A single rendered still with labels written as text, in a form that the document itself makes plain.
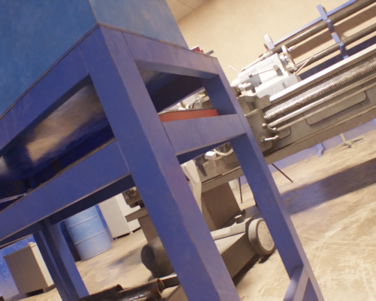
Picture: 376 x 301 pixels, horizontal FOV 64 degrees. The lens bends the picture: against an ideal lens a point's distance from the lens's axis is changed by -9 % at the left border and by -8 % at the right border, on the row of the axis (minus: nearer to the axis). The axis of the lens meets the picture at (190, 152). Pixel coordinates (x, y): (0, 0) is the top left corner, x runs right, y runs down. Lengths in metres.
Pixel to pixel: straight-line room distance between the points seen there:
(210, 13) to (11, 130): 5.81
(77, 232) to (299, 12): 5.15
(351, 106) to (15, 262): 3.86
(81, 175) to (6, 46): 0.34
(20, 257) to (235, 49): 4.73
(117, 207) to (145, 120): 5.78
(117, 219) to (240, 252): 4.85
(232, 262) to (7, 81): 1.26
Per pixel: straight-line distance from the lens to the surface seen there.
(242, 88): 2.46
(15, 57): 0.76
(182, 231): 0.52
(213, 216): 2.77
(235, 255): 1.65
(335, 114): 2.46
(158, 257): 1.51
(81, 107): 0.93
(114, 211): 6.37
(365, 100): 2.46
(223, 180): 2.51
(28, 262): 4.10
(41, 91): 0.68
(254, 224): 1.75
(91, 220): 5.43
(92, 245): 5.41
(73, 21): 0.63
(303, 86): 2.46
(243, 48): 6.03
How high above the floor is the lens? 0.56
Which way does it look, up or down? 4 degrees up
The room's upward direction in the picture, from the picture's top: 24 degrees counter-clockwise
